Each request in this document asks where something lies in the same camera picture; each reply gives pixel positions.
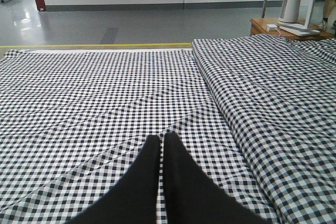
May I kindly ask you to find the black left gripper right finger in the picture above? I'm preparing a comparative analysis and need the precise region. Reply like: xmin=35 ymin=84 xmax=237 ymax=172
xmin=163 ymin=133 xmax=268 ymax=223

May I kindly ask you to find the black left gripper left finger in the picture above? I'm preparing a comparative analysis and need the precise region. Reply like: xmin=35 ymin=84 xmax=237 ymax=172
xmin=68 ymin=135 xmax=161 ymax=223

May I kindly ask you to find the checkered bed sheet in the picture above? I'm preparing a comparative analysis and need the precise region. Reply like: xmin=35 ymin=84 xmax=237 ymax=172
xmin=1 ymin=50 xmax=279 ymax=223

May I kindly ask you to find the checkered folded quilt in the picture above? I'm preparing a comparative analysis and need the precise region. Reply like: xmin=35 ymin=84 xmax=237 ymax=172
xmin=192 ymin=34 xmax=335 ymax=223

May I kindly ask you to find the wooden nightstand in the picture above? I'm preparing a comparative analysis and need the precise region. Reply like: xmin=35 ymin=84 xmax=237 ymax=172
xmin=250 ymin=17 xmax=336 ymax=41

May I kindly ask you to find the white charger adapter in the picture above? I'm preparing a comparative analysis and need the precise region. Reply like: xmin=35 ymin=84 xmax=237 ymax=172
xmin=266 ymin=24 xmax=278 ymax=31

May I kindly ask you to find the white cylindrical speaker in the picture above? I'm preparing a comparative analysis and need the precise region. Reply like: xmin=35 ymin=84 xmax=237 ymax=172
xmin=278 ymin=0 xmax=301 ymax=24

